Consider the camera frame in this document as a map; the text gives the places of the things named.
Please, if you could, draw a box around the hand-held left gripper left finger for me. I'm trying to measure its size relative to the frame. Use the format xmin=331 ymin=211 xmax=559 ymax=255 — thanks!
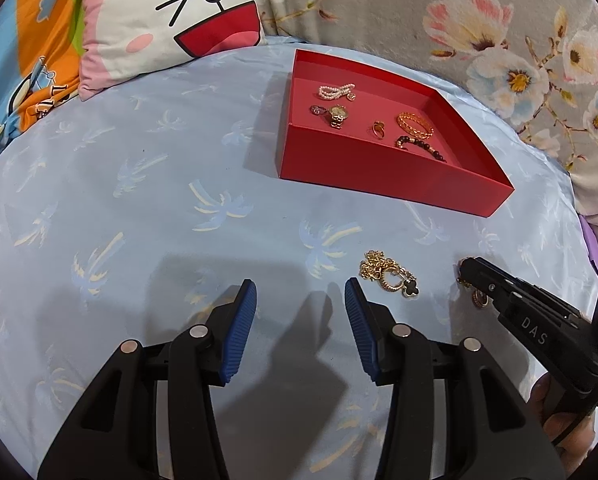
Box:
xmin=36 ymin=278 xmax=258 ymax=480

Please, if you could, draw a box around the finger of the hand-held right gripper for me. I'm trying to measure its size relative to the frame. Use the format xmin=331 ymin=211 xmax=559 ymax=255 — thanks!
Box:
xmin=458 ymin=256 xmax=586 ymax=328

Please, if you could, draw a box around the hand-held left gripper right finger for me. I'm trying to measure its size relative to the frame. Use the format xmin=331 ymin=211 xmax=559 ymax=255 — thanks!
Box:
xmin=344 ymin=276 xmax=566 ymax=480

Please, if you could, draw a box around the gold necklace black clover pendant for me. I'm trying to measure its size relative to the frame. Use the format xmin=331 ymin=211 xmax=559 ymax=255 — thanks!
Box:
xmin=360 ymin=252 xmax=421 ymax=300

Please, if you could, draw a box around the red cardboard box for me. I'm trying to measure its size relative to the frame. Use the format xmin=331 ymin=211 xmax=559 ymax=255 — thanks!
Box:
xmin=278 ymin=49 xmax=514 ymax=219

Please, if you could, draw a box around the black bead bracelet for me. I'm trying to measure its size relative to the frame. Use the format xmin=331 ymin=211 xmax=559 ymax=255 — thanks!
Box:
xmin=396 ymin=135 xmax=448 ymax=163

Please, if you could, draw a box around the gold woven bangle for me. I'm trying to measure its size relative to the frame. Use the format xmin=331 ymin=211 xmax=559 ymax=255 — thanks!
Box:
xmin=396 ymin=112 xmax=435 ymax=140

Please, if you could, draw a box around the gold wristwatch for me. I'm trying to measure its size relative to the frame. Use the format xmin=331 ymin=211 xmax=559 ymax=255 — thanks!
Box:
xmin=326 ymin=104 xmax=351 ymax=129

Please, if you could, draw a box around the white pearl bracelet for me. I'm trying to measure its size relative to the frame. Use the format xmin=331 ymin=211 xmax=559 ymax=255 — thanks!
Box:
xmin=318 ymin=83 xmax=358 ymax=101

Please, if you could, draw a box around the person's right hand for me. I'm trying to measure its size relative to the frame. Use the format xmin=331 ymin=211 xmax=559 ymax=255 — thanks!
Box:
xmin=530 ymin=372 xmax=598 ymax=479

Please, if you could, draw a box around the purple cloth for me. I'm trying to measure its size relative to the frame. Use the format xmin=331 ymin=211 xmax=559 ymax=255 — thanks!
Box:
xmin=579 ymin=211 xmax=598 ymax=277

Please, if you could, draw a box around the floral grey cloth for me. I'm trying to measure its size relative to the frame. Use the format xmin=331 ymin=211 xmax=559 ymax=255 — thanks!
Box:
xmin=249 ymin=0 xmax=598 ymax=217

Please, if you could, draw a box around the cat face pillow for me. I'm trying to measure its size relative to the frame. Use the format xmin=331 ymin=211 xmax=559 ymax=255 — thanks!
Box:
xmin=78 ymin=0 xmax=266 ymax=102

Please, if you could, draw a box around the colourful cartoon blanket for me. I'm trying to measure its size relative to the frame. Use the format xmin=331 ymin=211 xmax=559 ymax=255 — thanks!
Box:
xmin=0 ymin=0 xmax=87 ymax=178

